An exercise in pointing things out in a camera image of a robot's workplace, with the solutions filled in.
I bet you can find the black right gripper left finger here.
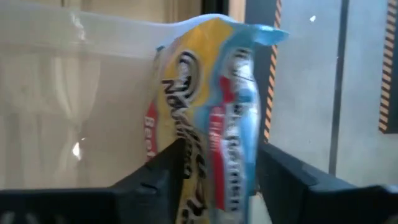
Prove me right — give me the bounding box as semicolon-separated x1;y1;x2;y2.
0;138;188;224

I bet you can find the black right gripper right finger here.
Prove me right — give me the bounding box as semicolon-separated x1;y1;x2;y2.
257;142;398;224

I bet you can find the blue beef ramen pack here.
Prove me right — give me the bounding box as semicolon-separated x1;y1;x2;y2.
143;14;290;224

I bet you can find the clear plastic bin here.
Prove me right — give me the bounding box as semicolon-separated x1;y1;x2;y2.
0;0;249;191

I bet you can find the hazard-striped black floor mat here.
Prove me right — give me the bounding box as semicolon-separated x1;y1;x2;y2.
377;0;398;135
244;0;282;144

